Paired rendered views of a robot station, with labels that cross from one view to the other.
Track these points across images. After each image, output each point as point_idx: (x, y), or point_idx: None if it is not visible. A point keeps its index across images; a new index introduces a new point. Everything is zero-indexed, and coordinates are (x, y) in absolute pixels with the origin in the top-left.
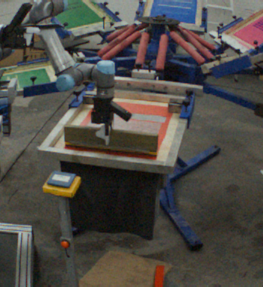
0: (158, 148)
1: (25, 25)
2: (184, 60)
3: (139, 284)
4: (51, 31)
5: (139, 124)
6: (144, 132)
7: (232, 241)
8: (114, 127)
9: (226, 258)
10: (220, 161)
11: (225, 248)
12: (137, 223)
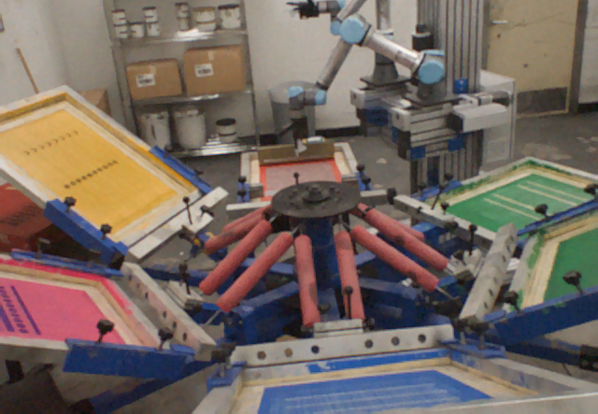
0: (260, 170)
1: (304, 3)
2: (272, 284)
3: None
4: (291, 12)
5: (287, 184)
6: (267, 147)
7: (183, 409)
8: (307, 178)
9: (193, 381)
10: None
11: (194, 396)
12: (277, 221)
